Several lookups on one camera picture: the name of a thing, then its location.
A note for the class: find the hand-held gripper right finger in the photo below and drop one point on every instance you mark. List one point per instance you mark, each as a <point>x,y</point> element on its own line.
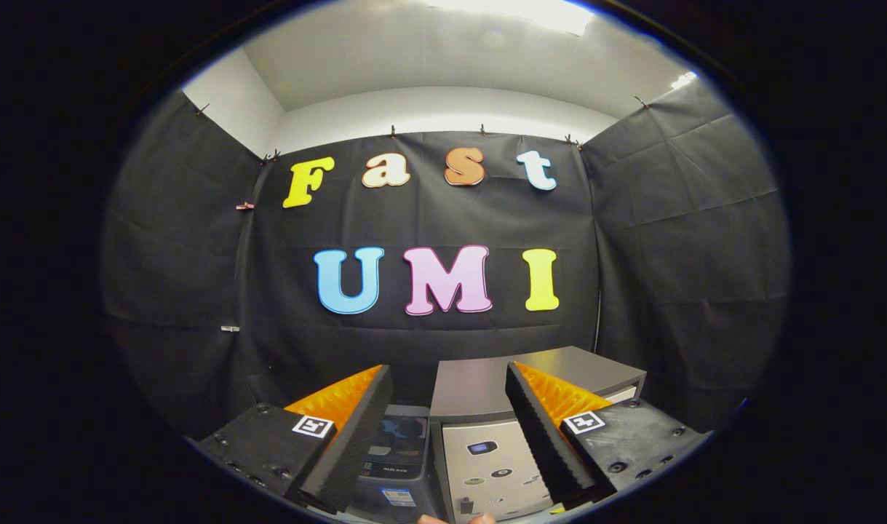
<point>545,440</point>

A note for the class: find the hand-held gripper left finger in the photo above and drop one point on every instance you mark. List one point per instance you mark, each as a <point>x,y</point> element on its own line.
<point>356,444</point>

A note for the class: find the washing machine glass lid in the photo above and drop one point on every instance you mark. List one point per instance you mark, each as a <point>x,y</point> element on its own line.
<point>403,437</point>

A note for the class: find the dark grey washing machine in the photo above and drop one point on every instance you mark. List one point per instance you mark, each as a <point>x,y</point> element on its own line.
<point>385,502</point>

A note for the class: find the grey cabinet with stickers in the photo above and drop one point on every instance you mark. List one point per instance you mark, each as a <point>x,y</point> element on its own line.
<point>472,386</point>

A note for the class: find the black backdrop cloth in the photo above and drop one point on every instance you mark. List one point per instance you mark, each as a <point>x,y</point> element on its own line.
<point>676,255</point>

